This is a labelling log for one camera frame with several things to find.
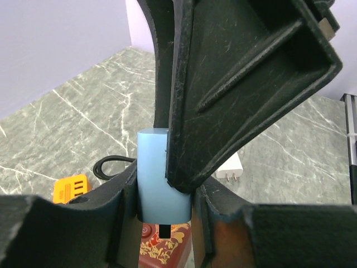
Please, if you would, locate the white charger plug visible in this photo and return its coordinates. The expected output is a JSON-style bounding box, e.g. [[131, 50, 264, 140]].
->
[[214, 152, 244, 181]]

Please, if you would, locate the aluminium frame rail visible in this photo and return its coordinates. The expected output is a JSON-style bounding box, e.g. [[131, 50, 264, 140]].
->
[[341, 94, 356, 205]]

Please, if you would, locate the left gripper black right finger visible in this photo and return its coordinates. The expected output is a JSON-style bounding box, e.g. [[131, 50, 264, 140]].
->
[[191, 178, 356, 267]]

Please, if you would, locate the red cube socket adapter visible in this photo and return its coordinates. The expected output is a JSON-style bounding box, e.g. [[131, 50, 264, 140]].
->
[[138, 223, 192, 267]]

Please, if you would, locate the light blue charger plug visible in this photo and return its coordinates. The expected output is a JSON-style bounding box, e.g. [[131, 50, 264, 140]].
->
[[137, 128, 191, 239]]

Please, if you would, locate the black power cable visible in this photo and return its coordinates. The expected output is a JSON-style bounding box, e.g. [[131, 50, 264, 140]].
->
[[93, 155, 137, 186]]

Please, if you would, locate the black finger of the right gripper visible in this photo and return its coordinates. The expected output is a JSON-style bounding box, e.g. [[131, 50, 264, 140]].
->
[[166, 1, 342, 193], [138, 0, 175, 128]]

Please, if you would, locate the orange power strip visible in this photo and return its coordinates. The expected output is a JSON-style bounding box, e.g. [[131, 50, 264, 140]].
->
[[52, 174, 92, 204]]

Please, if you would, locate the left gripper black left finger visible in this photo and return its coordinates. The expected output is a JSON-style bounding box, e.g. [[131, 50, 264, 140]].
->
[[1, 163, 138, 267]]

